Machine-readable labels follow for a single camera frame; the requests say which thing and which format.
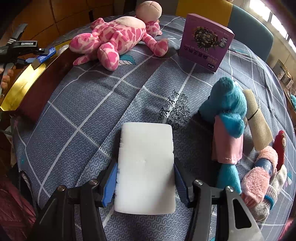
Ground gold metal tin box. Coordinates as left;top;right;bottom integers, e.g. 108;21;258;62
1;41;79;123

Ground pink spotted plush toy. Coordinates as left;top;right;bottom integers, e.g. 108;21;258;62
69;1;168;71

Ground person's left hand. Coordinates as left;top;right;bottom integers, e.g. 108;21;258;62
1;66;15;90

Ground grey checked bed sheet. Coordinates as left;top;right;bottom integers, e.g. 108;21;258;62
12;14;295;241

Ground white foam block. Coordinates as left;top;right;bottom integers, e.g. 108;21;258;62
114;122;176;215

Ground yellow blue grey headboard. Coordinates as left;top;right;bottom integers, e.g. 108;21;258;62
176;0;274;61

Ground grey knitted glove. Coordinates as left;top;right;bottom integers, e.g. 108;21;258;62
250;164;287;222

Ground blue plush toy pink dress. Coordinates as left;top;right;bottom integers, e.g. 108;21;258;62
198;77;247;194

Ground wooden wardrobe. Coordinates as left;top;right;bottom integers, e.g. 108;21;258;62
1;0;125;47

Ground purple cardboard box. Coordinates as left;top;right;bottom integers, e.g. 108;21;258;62
178;14;235;72

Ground pink rolled socks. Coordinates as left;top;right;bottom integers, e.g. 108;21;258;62
241;146;278;208

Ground beige mesh cloth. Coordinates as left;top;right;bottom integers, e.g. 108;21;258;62
242;89;273;152

